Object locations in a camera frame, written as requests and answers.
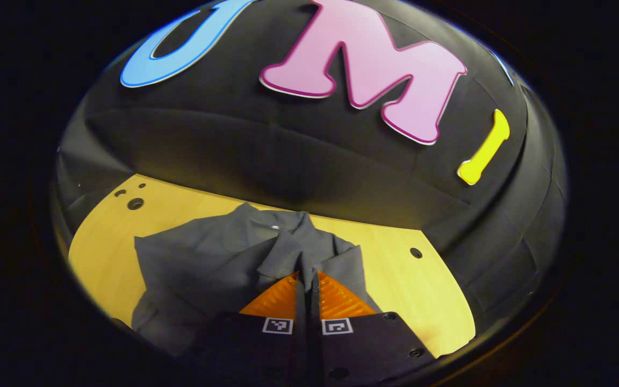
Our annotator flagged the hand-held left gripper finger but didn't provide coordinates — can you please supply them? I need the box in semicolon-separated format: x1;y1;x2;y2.
309;270;438;387
181;271;310;387

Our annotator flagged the grey long-sleeved shirt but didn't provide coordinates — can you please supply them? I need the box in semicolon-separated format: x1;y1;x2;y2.
131;202;383;358

